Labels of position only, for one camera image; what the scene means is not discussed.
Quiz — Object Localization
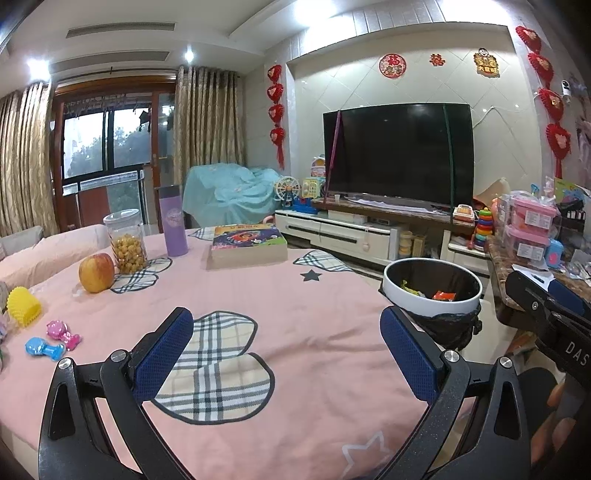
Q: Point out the apple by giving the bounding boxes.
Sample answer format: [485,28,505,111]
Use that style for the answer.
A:
[78,252,115,294]

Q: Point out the pink plaid-patch blanket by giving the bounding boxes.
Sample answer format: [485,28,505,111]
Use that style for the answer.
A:
[0,224,481,480]

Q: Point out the sofa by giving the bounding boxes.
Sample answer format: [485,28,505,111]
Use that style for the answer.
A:
[0,224,107,289]

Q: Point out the yellow foam fruit net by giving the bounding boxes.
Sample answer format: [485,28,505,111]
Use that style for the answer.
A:
[7,286,43,328]

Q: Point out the person's right hand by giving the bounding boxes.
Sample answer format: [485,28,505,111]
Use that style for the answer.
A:
[531,387,581,468]

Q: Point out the red hanging heart decoration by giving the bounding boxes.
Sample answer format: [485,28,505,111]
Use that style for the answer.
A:
[515,25,573,178]
[267,65,286,169]

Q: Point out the wooden framed balcony window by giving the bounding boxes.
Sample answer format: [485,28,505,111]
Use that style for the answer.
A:
[51,80,178,232]

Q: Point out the ferris wheel toy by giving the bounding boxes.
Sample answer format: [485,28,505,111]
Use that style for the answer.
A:
[274,176,302,209]

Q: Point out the pink plastic toy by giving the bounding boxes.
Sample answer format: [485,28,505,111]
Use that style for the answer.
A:
[46,320,83,350]

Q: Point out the pink storage box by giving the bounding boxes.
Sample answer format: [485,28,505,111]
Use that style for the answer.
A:
[510,196,561,234]
[503,224,555,271]

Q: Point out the black television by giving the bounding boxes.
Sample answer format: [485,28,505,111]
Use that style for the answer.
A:
[322,104,475,210]

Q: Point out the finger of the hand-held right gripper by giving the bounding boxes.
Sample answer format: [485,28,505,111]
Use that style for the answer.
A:
[547,278,591,321]
[505,270,561,324]

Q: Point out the clear jar of snacks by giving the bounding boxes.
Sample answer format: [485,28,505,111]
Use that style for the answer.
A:
[103,209,148,275]

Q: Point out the white television cabinet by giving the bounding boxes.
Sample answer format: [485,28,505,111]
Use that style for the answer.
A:
[274,196,490,266]

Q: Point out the blue plastic toy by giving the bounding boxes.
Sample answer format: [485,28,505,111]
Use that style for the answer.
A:
[25,338,68,361]

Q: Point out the gold red wall decoration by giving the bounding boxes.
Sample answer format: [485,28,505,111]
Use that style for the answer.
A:
[473,47,500,77]

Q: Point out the teal covered armchair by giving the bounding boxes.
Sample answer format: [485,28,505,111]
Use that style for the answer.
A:
[182,164,282,224]

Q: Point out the black bin liner bag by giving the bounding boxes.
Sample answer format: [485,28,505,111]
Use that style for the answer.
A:
[379,288,483,352]

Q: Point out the round red wall decoration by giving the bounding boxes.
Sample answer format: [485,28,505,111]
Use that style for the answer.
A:
[379,53,405,79]

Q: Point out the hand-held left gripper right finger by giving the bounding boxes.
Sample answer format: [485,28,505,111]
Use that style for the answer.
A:
[379,305,534,480]

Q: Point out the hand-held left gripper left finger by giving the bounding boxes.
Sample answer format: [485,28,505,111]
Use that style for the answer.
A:
[38,307,195,480]

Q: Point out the beige patterned curtain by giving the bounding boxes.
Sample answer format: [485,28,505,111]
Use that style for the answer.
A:
[173,66,247,174]
[0,82,58,238]

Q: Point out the white trash bin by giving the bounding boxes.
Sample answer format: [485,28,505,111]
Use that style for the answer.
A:
[382,258,483,319]

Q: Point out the stacking rings toy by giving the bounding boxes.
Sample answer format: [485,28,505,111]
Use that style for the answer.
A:
[471,208,494,252]

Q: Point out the white paper sheet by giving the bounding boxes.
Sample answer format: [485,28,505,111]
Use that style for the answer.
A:
[510,263,555,282]

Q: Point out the marble side table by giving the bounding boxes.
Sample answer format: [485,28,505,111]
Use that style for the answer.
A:
[487,235,591,333]

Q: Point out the colourful book box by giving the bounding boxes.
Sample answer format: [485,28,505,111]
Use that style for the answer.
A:
[206,223,289,269]

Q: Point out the brown cardboard box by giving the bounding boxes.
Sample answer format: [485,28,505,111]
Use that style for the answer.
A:
[473,178,511,208]

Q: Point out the purple bottle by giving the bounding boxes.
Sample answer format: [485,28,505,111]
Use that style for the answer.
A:
[158,185,189,257]

